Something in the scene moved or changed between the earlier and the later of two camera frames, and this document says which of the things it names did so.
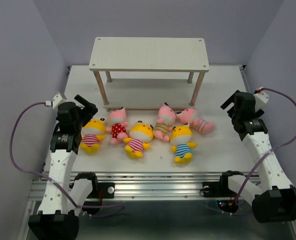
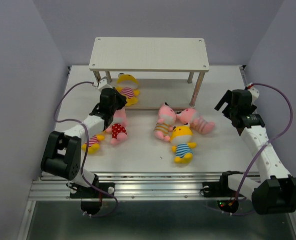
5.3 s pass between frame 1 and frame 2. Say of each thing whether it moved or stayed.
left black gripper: moved
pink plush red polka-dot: stayed
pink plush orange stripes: stayed
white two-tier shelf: stayed
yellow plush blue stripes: stayed
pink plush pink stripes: stayed
